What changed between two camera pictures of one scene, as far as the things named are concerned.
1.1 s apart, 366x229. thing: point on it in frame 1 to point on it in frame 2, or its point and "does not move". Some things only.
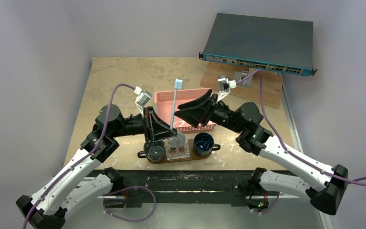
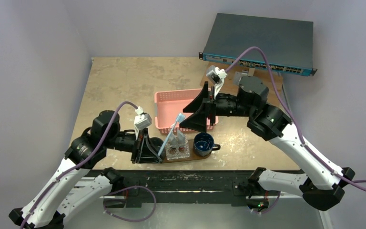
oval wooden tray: (192, 156) does not move
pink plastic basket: (164, 102) does not move
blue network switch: (268, 43) does not move
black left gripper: (154, 129) to (148, 153)
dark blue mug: (203, 150) does not move
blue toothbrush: (178, 85) to (181, 117)
